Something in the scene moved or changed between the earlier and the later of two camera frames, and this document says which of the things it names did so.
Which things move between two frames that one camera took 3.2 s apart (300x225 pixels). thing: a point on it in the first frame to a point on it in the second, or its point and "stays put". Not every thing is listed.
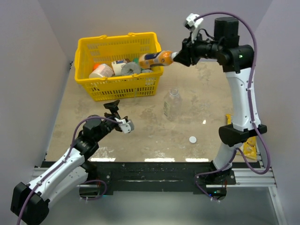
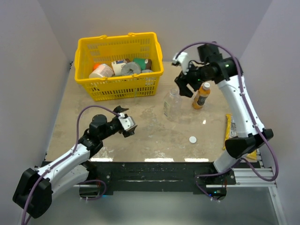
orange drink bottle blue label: (162, 58) to (202, 95)
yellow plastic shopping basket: (104, 49) stays put
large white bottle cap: (192, 139) stays put
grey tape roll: (130, 68) stays put
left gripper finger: (113, 108) to (119, 109)
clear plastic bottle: (173, 105) stays put
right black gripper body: (199, 49) to (194, 77)
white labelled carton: (116, 66) stays put
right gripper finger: (185, 58) to (185, 89)
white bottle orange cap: (101, 71) stays put
